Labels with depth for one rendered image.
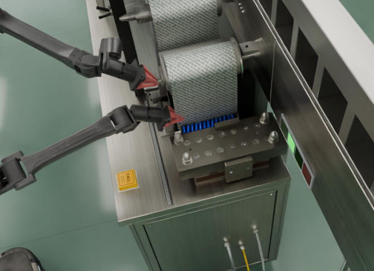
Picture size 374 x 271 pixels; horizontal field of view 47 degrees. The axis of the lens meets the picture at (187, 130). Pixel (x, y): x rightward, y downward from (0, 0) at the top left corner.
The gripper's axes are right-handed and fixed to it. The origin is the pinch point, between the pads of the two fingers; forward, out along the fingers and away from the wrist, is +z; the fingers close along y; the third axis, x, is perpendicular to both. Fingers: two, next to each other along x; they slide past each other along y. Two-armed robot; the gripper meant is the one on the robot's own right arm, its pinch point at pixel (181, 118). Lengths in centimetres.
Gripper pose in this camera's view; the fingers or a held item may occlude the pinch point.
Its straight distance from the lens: 160.1
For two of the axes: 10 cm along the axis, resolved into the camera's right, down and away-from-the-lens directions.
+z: 8.9, 1.0, 4.5
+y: 2.3, 7.5, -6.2
